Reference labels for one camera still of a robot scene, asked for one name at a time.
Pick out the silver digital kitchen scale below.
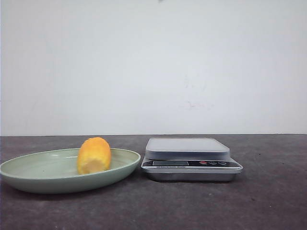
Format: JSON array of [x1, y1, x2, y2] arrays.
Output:
[[141, 138, 243, 182]]

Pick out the yellow corn cob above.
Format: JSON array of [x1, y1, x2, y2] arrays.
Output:
[[77, 137, 112, 174]]

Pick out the light green plate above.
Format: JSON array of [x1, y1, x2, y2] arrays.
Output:
[[0, 148, 141, 194]]

